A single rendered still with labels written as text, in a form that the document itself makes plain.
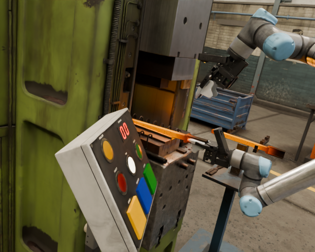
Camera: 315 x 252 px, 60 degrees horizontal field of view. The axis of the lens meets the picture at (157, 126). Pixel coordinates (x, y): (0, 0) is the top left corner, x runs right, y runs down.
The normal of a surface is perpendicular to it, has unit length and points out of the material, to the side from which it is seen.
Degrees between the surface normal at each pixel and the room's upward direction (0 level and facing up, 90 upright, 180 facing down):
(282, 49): 112
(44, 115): 90
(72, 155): 90
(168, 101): 90
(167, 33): 90
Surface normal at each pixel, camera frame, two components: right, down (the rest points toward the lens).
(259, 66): -0.67, 0.12
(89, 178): -0.13, 0.28
